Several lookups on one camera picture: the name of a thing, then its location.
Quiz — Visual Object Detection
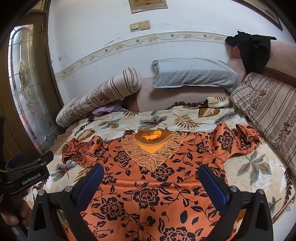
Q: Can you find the striped bolster pillow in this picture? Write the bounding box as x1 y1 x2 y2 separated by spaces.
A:
56 67 142 128

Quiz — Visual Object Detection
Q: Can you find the dark framed wall picture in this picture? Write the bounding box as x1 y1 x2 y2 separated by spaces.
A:
236 0 283 31

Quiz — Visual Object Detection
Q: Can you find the leaf pattern blanket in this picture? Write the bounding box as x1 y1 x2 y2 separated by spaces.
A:
25 96 295 221

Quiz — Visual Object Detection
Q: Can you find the person left hand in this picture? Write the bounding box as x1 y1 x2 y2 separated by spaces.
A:
0 199 32 230

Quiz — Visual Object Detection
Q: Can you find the grey pillow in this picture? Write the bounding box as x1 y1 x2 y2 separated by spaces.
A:
152 58 239 93

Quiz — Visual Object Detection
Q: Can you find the beige wall switch plate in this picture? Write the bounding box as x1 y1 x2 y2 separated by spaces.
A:
130 21 151 32

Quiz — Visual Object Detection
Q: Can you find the black garment on headboard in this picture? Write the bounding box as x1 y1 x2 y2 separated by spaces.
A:
225 31 277 74

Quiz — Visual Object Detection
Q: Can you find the pink bed sheet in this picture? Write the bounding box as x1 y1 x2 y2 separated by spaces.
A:
122 77 229 113

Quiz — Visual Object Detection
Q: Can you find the orange floral blouse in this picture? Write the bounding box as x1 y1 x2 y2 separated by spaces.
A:
62 123 260 240

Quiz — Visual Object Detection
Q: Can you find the purple cloth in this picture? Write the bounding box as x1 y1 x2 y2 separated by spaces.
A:
92 102 121 117

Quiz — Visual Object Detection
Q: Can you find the stained glass wooden door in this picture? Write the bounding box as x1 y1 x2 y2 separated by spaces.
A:
1 1 62 161

